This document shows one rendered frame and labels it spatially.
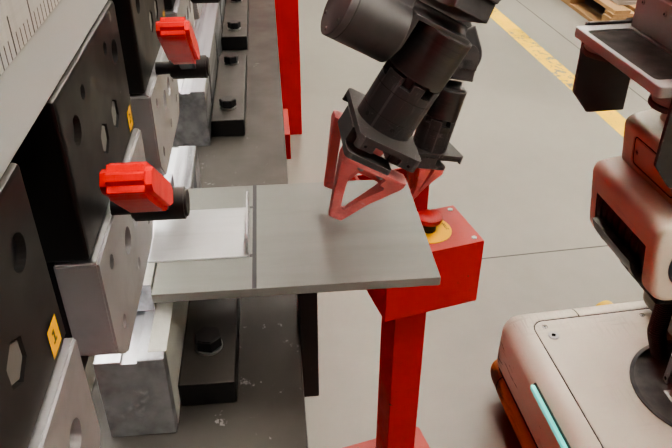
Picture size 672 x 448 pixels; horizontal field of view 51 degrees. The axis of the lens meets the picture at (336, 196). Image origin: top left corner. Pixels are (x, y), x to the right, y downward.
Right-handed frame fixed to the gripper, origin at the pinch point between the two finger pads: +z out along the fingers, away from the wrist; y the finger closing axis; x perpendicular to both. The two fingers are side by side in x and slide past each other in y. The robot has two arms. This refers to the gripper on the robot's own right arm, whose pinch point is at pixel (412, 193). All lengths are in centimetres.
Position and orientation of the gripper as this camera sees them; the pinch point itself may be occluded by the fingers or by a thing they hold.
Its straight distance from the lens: 118.6
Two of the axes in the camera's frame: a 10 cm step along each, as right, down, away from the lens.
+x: 3.2, 5.2, -8.0
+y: -9.1, -0.6, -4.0
